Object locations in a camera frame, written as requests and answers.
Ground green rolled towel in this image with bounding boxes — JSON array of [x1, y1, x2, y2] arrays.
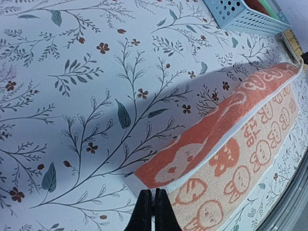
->
[[263, 0, 287, 22]]

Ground yellow bamboo tray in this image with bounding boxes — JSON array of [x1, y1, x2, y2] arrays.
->
[[281, 29, 303, 59]]

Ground light blue plastic basket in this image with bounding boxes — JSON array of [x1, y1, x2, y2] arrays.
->
[[204, 0, 291, 36]]

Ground orange bunny pattern towel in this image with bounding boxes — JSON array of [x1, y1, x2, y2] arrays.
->
[[126, 63, 303, 231]]

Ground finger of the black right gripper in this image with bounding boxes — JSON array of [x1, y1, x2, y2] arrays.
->
[[301, 52, 308, 65]]

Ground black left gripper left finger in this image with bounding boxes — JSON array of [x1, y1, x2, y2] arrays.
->
[[126, 190, 152, 231]]

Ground front aluminium rail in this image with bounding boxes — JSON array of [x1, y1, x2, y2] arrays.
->
[[256, 151, 308, 231]]

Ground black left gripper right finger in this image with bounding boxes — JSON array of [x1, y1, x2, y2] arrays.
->
[[154, 188, 181, 231]]

